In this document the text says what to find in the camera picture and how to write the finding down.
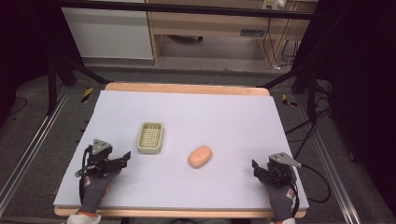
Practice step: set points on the white foam mat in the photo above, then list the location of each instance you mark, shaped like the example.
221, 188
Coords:
202, 118

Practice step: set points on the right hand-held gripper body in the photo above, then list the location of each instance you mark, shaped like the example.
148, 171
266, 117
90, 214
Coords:
279, 169

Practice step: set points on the white power strip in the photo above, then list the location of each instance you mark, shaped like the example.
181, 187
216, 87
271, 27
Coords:
274, 3

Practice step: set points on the aluminium floor rail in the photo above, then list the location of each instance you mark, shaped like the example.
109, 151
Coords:
34, 140
330, 168

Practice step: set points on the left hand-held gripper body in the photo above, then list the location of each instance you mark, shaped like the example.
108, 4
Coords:
99, 157

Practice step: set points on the black metal frame stand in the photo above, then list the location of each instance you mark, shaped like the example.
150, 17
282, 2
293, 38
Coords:
311, 90
52, 84

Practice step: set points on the person's right hand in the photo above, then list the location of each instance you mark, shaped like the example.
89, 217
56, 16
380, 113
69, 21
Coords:
281, 199

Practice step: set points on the person's left hand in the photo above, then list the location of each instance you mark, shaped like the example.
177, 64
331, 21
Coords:
99, 189

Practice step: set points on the light wooden desk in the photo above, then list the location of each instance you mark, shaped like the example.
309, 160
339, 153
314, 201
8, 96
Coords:
211, 25

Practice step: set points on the wooden table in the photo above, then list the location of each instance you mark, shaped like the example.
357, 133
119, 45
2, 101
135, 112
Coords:
186, 88

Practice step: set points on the white cabinet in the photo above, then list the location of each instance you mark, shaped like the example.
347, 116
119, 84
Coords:
109, 34

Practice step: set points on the orange oval soap bar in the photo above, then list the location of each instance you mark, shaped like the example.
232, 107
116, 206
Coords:
200, 156

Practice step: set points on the black horizontal frame bar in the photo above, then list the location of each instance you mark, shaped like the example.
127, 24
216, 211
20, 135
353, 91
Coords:
186, 9

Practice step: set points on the yellow black striped tape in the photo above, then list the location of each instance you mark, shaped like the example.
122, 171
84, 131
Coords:
289, 101
87, 95

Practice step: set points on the beige slotted soap dish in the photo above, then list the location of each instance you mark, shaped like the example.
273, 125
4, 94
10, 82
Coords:
150, 137

